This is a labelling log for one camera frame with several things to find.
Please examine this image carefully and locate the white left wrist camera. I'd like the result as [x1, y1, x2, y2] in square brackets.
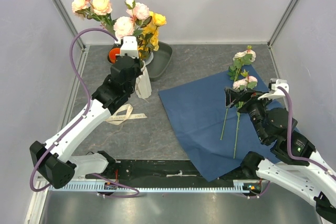
[116, 36, 139, 59]

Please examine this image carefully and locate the pale pink flower stem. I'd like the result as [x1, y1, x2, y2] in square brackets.
[233, 70, 258, 158]

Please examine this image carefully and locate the white ribbed vase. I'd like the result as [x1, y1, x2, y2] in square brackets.
[135, 60, 152, 100]

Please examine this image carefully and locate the left aluminium frame post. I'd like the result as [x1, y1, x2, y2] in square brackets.
[52, 0, 78, 37]

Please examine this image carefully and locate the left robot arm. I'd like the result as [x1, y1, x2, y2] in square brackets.
[29, 56, 142, 189]

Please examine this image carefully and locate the cream printed ribbon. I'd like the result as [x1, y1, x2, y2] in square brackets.
[105, 103, 147, 125]

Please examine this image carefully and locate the white slotted cable duct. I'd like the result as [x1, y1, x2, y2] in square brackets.
[48, 180, 261, 193]

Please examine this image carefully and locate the blue wrapping paper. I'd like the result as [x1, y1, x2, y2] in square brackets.
[158, 63, 305, 182]

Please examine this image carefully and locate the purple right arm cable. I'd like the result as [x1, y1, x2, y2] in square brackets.
[277, 86, 336, 177]

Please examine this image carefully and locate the pink flower stem two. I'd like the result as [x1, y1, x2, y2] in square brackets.
[113, 0, 152, 39]

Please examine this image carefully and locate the aluminium frame post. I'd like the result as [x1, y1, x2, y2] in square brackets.
[267, 0, 300, 49]
[52, 0, 78, 37]

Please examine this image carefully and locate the grey plate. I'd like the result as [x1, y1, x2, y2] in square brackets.
[144, 52, 154, 66]

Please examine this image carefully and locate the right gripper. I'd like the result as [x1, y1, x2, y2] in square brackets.
[223, 86, 277, 142]

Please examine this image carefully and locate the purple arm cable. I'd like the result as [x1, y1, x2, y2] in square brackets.
[29, 27, 140, 198]
[277, 86, 336, 177]

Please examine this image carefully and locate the right aluminium frame post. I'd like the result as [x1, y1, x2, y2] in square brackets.
[267, 0, 300, 49]

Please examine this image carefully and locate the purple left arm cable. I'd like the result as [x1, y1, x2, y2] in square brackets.
[29, 27, 140, 198]

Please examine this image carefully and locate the pink flower stem one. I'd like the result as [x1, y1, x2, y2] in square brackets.
[71, 0, 115, 34]

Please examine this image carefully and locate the dark grey tray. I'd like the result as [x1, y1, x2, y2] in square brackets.
[109, 41, 173, 82]

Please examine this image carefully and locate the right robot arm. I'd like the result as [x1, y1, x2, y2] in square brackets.
[225, 82, 335, 223]

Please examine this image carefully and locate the white pink flower stem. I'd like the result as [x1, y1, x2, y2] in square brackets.
[219, 45, 257, 141]

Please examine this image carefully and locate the yellow flower bunch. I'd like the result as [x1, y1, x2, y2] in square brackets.
[138, 11, 166, 61]

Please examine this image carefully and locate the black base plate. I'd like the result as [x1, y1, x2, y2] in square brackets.
[100, 159, 247, 188]

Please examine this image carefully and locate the orange cup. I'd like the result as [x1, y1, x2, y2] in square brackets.
[108, 48, 120, 64]

